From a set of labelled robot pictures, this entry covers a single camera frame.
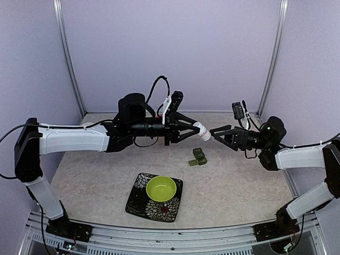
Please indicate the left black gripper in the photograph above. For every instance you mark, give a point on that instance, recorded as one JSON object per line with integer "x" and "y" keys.
{"x": 173, "y": 127}

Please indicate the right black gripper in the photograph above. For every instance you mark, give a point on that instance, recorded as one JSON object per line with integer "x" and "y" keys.
{"x": 239, "y": 141}

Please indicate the small white pill bottle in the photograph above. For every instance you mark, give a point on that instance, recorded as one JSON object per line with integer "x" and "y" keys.
{"x": 204, "y": 133}

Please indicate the green pill organizer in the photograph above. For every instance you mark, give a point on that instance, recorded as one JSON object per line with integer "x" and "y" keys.
{"x": 199, "y": 158}

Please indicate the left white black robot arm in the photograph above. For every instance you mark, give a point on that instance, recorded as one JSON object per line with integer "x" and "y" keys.
{"x": 135, "y": 118}

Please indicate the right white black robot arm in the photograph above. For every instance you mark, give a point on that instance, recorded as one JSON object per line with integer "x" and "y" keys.
{"x": 274, "y": 156}

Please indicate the lime green bowl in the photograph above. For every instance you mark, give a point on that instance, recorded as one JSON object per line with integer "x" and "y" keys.
{"x": 161, "y": 188}

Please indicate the black floral square plate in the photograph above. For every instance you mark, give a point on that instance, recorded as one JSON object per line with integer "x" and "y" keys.
{"x": 139, "y": 204}

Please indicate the white ceramic bowl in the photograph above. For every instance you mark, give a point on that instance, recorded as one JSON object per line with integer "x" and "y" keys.
{"x": 88, "y": 124}

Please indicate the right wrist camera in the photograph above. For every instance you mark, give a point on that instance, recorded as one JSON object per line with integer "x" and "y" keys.
{"x": 237, "y": 111}

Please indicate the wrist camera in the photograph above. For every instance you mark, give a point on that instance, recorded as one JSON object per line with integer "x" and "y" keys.
{"x": 237, "y": 111}
{"x": 176, "y": 99}

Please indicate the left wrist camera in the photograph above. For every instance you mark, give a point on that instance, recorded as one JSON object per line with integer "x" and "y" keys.
{"x": 176, "y": 99}

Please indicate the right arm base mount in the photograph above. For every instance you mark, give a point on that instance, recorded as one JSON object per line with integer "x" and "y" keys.
{"x": 275, "y": 229}

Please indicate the right aluminium frame post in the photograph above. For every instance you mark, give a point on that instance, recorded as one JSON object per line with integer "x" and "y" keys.
{"x": 274, "y": 56}

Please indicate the aluminium frame post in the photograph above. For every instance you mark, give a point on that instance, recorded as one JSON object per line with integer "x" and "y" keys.
{"x": 274, "y": 56}
{"x": 57, "y": 4}

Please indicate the front aluminium rail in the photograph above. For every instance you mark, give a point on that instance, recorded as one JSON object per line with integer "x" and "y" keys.
{"x": 106, "y": 239}

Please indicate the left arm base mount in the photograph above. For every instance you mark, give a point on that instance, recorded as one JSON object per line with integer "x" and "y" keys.
{"x": 70, "y": 230}

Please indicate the left aluminium frame post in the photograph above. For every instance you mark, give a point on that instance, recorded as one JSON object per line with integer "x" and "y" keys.
{"x": 57, "y": 4}

